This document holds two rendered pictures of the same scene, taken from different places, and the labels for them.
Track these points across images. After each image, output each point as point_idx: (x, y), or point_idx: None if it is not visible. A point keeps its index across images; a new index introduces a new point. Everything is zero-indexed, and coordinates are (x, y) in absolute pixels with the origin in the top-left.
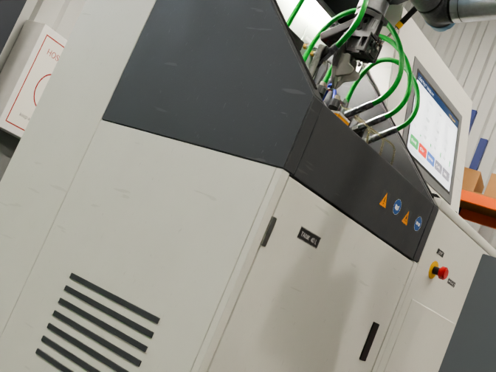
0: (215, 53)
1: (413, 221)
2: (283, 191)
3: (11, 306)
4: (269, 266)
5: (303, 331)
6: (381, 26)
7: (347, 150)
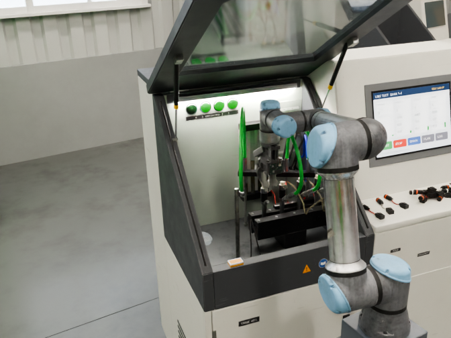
0: (177, 221)
1: None
2: (212, 318)
3: (171, 322)
4: None
5: None
6: (275, 152)
7: (250, 274)
